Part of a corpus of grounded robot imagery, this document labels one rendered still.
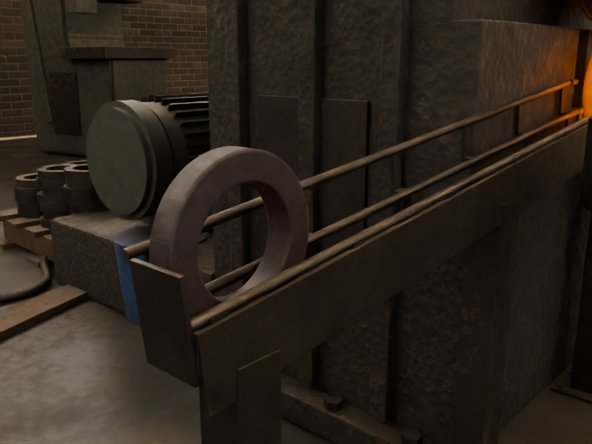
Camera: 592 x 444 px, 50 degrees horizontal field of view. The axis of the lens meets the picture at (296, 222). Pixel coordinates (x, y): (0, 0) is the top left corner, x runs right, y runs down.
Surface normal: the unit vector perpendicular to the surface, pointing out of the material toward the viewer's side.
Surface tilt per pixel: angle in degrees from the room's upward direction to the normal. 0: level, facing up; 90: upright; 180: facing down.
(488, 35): 90
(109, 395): 0
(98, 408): 0
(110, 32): 90
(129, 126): 90
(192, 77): 90
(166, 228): 70
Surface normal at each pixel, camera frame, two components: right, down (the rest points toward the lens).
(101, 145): -0.67, 0.18
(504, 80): 0.74, 0.17
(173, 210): -0.58, -0.35
